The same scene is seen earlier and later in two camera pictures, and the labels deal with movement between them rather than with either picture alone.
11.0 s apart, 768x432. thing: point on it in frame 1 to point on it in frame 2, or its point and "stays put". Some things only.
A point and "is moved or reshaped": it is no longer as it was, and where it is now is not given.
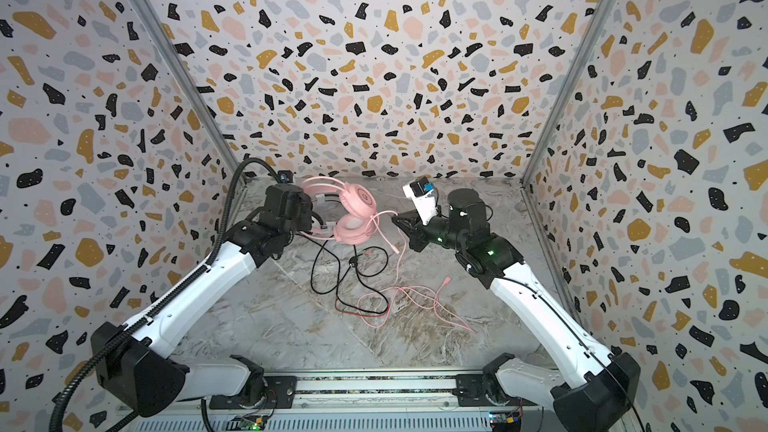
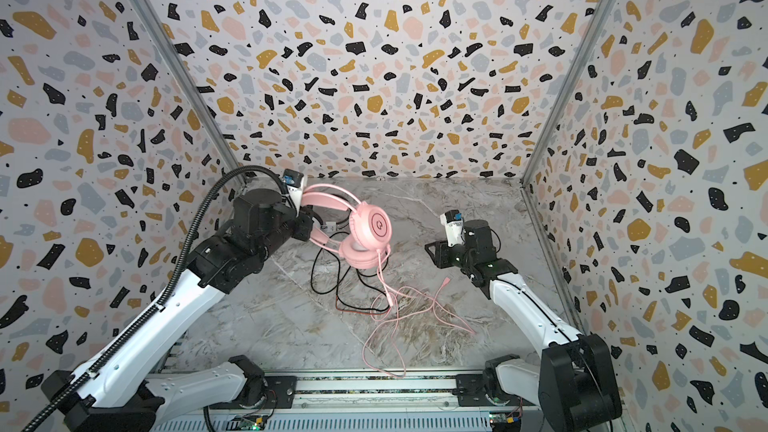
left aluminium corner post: x=177 y=61 stays put
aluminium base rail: x=360 y=402 stays put
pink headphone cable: x=396 y=288 to x=434 y=303
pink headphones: x=359 y=223 is moved or reshaped
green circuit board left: x=250 y=425 stays put
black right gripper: x=417 y=228 to x=443 y=253
